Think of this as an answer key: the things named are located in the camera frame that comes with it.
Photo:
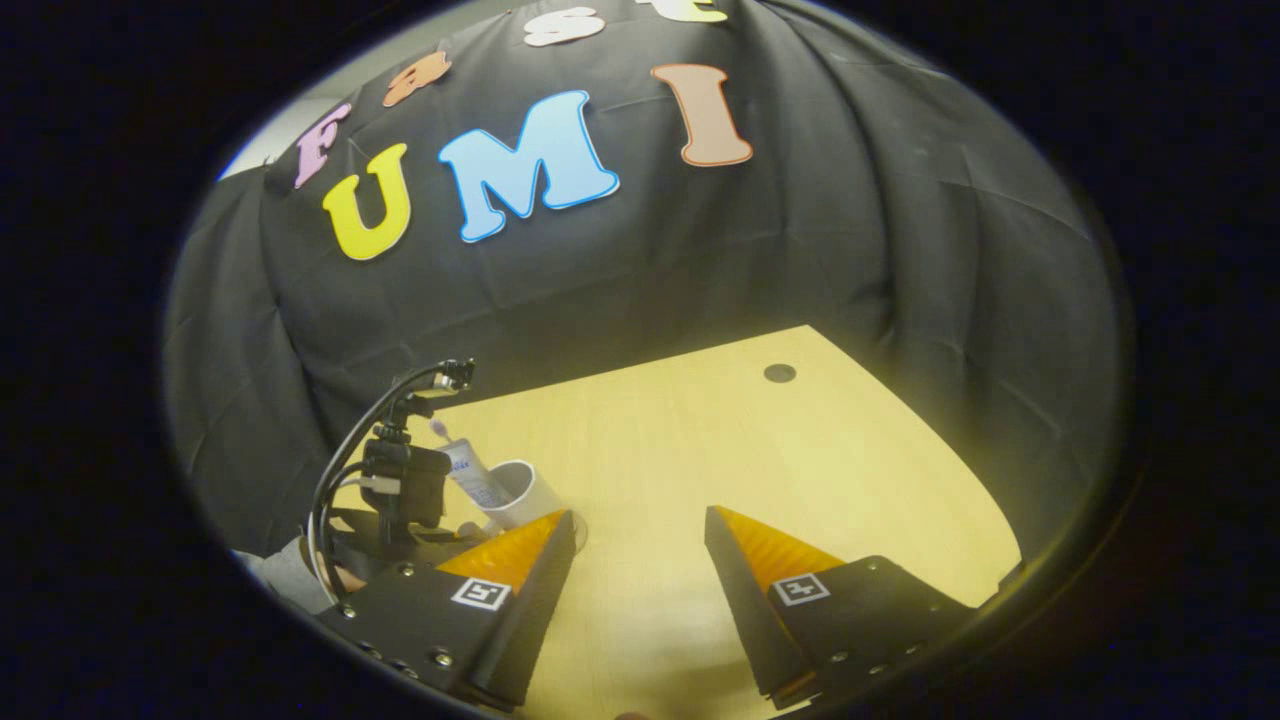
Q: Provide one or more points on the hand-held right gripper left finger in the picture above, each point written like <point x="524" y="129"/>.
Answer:
<point x="525" y="620"/>

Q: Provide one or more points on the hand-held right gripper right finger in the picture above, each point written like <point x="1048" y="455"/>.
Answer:
<point x="750" y="620"/>

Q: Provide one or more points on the white toothbrush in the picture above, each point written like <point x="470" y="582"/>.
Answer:
<point x="438" y="428"/>

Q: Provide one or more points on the white toothpaste tube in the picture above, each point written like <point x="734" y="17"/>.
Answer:
<point x="470" y="470"/>

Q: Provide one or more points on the light wooden desktop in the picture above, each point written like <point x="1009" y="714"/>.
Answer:
<point x="750" y="440"/>

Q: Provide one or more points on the black backdrop cloth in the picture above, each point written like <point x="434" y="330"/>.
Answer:
<point x="800" y="230"/>

